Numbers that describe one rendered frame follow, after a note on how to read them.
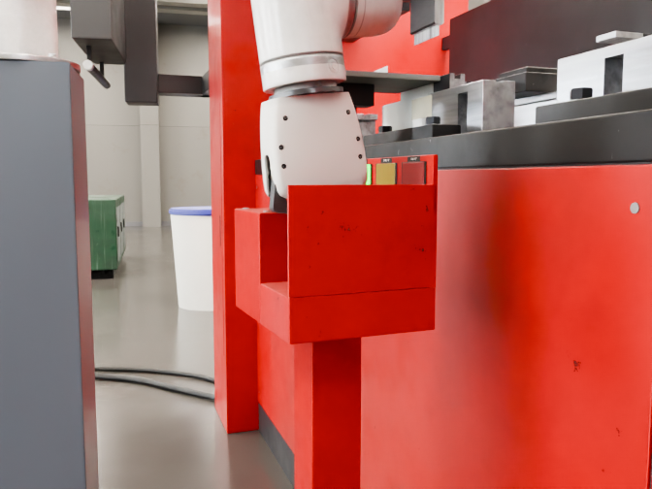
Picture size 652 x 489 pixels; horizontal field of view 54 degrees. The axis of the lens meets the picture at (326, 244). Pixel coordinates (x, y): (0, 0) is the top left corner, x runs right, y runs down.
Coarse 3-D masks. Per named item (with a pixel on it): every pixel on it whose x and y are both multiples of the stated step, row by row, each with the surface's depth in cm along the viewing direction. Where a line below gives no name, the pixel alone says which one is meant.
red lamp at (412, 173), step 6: (408, 162) 69; (414, 162) 67; (420, 162) 66; (402, 168) 70; (408, 168) 69; (414, 168) 68; (420, 168) 66; (402, 174) 70; (408, 174) 69; (414, 174) 68; (420, 174) 66; (402, 180) 70; (408, 180) 69; (414, 180) 68; (420, 180) 66
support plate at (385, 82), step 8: (352, 72) 110; (360, 72) 110; (368, 72) 111; (376, 72) 111; (352, 80) 114; (360, 80) 114; (368, 80) 114; (376, 80) 114; (384, 80) 114; (392, 80) 114; (400, 80) 114; (408, 80) 114; (416, 80) 114; (424, 80) 114; (432, 80) 115; (376, 88) 125; (384, 88) 125; (392, 88) 125; (400, 88) 125; (408, 88) 125
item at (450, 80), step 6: (444, 78) 114; (450, 78) 113; (456, 78) 114; (462, 78) 113; (438, 84) 117; (444, 84) 114; (450, 84) 113; (456, 84) 113; (462, 84) 113; (438, 90) 117
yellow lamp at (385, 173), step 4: (376, 164) 75; (380, 164) 75; (384, 164) 74; (388, 164) 73; (392, 164) 72; (376, 168) 76; (380, 168) 75; (384, 168) 74; (388, 168) 73; (392, 168) 72; (376, 172) 76; (380, 172) 75; (384, 172) 74; (388, 172) 73; (392, 172) 72; (376, 176) 76; (380, 176) 75; (384, 176) 74; (388, 176) 73; (392, 176) 72; (376, 180) 76; (380, 180) 75; (384, 180) 74; (388, 180) 73; (392, 180) 72
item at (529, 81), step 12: (516, 72) 129; (528, 72) 125; (540, 72) 127; (552, 72) 128; (516, 84) 127; (528, 84) 125; (540, 84) 126; (552, 84) 127; (516, 96) 133; (528, 96) 133
